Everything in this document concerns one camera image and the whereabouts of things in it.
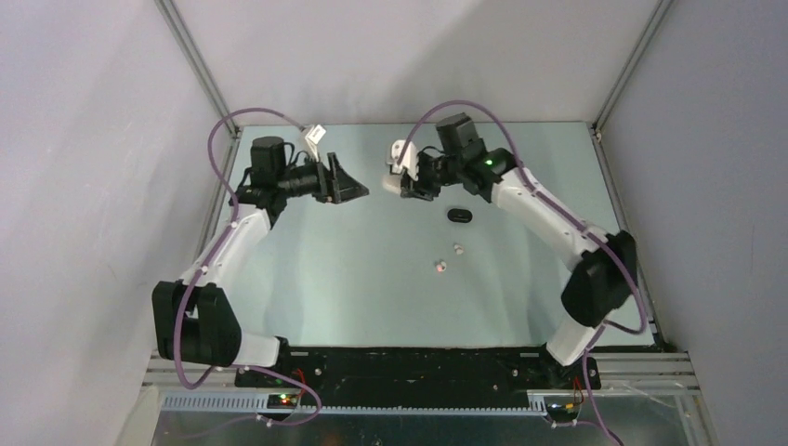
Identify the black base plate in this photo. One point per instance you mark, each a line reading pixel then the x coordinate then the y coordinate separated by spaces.
pixel 433 376

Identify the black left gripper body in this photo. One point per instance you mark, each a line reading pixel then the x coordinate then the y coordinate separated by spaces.
pixel 322 186

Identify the grey slotted cable duct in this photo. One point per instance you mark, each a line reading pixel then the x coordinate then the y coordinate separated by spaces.
pixel 269 403

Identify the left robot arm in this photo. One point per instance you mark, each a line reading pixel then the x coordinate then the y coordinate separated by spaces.
pixel 193 316

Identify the white earbud charging case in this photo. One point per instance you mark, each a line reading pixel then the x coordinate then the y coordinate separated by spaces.
pixel 392 183

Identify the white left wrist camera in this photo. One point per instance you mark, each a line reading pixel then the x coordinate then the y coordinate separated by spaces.
pixel 311 136

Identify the black earbud charging case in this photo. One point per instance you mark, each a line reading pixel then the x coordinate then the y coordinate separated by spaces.
pixel 459 215

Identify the aluminium front frame rail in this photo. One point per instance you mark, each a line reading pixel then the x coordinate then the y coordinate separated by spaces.
pixel 647 372

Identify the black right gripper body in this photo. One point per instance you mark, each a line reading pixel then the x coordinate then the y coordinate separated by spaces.
pixel 429 183

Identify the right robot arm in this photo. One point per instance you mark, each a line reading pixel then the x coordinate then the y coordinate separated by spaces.
pixel 602 265

